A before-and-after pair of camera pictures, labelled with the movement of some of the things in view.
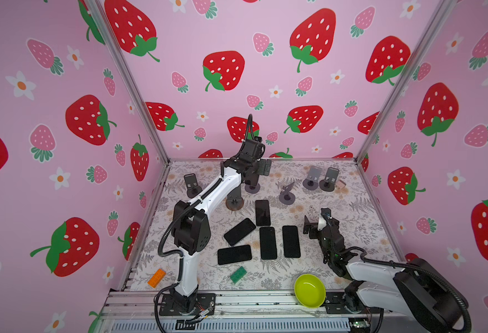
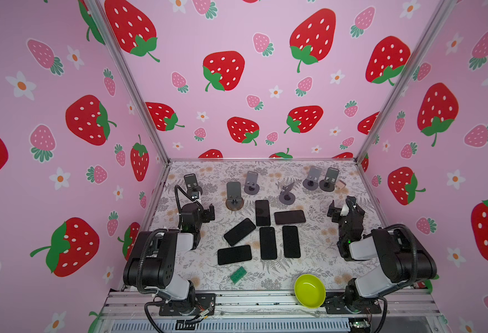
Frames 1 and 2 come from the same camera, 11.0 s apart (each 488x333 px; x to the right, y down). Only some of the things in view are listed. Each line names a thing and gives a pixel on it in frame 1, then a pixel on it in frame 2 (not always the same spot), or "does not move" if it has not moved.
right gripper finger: x=308 y=223 -> x=333 y=211
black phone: x=233 y=254 does not move
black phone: x=291 y=242 does not move
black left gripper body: x=256 y=168 -> x=197 y=227
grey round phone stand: x=311 y=182 does not move
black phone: x=263 y=212 does not move
